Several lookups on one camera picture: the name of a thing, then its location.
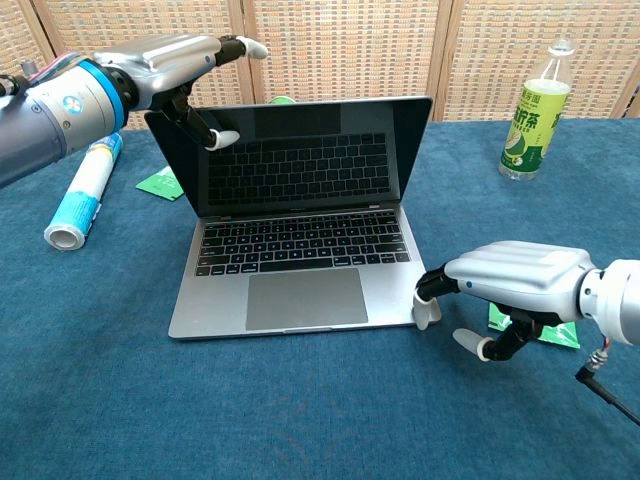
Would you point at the green sachet with text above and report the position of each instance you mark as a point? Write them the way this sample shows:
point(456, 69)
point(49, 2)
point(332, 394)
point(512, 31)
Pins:
point(157, 184)

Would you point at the silver laptop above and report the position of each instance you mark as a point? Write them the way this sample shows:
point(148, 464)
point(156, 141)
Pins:
point(305, 295)

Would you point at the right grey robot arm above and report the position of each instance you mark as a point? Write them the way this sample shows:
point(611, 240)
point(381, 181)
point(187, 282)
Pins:
point(617, 300)

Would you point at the green chips can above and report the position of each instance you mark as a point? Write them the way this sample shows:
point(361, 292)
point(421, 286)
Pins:
point(281, 99)

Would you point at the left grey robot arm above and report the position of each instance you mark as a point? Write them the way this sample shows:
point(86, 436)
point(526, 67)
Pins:
point(50, 120)

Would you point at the blue white wrap roll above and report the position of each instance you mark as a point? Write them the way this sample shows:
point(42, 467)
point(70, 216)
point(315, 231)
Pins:
point(87, 190)

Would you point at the green tea bottle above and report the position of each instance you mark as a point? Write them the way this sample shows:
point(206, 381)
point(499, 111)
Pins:
point(532, 135)

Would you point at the blue table mat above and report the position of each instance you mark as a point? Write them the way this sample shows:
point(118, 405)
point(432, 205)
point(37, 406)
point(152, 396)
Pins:
point(320, 405)

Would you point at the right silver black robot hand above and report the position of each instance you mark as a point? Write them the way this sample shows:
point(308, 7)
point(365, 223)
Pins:
point(525, 277)

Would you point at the green sachet white drawing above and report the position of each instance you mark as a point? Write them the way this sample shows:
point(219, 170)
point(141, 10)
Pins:
point(565, 336)

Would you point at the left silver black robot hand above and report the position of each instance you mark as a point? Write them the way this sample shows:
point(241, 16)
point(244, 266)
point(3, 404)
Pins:
point(160, 67)

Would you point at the woven bamboo folding screen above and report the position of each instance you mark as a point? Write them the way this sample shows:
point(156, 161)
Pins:
point(350, 50)

